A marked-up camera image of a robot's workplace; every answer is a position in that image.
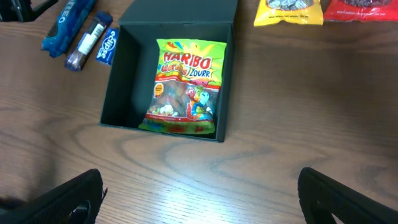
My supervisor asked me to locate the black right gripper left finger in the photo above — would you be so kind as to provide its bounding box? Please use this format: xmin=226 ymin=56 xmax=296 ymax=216
xmin=1 ymin=169 xmax=107 ymax=224

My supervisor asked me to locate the green Haribo gummy bag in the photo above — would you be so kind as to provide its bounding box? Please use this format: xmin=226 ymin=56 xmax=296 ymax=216
xmin=139 ymin=39 xmax=227 ymax=134

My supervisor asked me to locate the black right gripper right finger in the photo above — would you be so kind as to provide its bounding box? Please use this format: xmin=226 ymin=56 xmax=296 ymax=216
xmin=298 ymin=167 xmax=397 ymax=224

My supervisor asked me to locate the yellow nut snack bag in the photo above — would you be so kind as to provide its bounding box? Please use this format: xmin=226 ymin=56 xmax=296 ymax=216
xmin=254 ymin=0 xmax=324 ymax=27

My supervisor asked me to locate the red snack bag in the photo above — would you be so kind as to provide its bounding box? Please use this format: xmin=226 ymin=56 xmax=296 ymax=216
xmin=323 ymin=0 xmax=397 ymax=22

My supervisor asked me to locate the blue Eclipse mint pack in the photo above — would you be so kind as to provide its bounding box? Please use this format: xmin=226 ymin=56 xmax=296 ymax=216
xmin=96 ymin=27 xmax=119 ymax=65

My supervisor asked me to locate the blue Oreo cookie pack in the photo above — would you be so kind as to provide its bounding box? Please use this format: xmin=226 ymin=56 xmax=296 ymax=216
xmin=42 ymin=0 xmax=96 ymax=58

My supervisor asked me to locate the dark green open box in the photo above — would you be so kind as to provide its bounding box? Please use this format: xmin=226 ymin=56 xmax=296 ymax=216
xmin=100 ymin=0 xmax=238 ymax=142

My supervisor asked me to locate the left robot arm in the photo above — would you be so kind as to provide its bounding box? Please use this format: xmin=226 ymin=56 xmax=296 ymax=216
xmin=1 ymin=0 xmax=58 ymax=22

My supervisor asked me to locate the dark purple chocolate bar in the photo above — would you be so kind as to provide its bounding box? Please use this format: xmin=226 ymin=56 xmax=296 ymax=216
xmin=64 ymin=11 xmax=113 ymax=72

